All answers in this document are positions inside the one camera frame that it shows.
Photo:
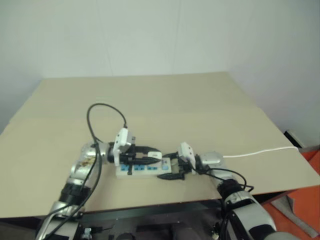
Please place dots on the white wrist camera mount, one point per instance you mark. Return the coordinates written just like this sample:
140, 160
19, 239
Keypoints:
186, 151
121, 140

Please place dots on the black table frame bar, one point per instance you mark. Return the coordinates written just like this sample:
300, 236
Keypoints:
150, 208

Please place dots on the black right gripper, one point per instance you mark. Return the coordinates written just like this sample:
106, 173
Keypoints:
184, 168

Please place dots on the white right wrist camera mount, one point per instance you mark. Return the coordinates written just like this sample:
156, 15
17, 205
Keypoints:
186, 151

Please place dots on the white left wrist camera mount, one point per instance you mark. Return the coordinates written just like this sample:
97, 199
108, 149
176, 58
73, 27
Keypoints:
121, 140

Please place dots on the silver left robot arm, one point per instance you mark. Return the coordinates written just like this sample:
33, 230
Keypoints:
79, 167

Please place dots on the grey foam strip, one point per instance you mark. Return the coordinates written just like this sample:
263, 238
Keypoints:
292, 215

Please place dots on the white charger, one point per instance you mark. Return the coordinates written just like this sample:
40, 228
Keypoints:
153, 154

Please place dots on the white power strip blue sockets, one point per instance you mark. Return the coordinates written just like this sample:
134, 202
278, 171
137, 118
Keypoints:
150, 170

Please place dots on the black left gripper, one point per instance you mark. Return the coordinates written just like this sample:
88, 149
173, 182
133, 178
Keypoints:
130, 157

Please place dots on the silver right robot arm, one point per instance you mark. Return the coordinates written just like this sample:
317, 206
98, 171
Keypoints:
250, 215

